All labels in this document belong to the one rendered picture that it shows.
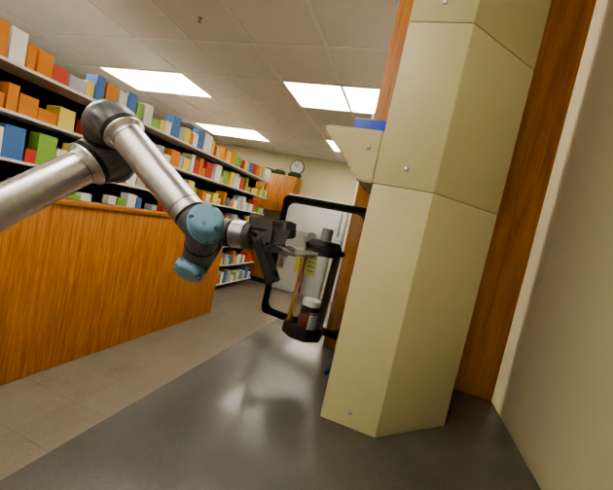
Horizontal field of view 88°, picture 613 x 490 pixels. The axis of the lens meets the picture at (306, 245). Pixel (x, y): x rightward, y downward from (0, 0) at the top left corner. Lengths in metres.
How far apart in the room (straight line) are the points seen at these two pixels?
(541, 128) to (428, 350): 0.67
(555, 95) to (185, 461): 1.14
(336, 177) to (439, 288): 5.84
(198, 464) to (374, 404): 0.32
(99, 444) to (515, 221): 1.01
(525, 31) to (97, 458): 1.01
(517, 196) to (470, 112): 0.40
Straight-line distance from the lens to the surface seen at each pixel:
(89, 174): 0.97
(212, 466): 0.57
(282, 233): 0.78
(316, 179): 6.53
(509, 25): 0.81
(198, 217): 0.69
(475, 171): 0.71
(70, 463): 0.59
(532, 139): 1.07
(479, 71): 0.72
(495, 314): 1.03
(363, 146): 0.64
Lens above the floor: 1.31
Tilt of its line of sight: 4 degrees down
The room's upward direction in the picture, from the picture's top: 12 degrees clockwise
